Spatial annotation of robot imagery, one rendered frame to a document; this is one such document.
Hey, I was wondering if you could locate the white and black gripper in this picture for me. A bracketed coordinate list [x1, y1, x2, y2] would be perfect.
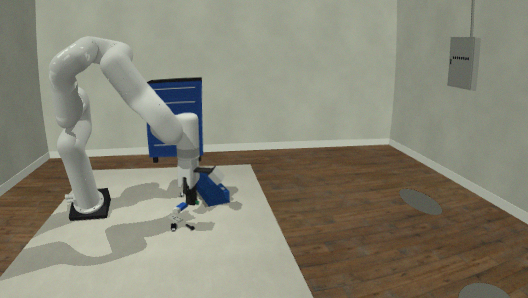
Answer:
[177, 154, 200, 206]

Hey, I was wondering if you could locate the blue three-compartment bin rack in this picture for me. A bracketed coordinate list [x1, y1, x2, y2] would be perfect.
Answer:
[196, 173, 230, 206]

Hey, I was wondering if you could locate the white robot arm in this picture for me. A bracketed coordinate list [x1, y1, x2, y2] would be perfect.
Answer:
[49, 36, 200, 214]

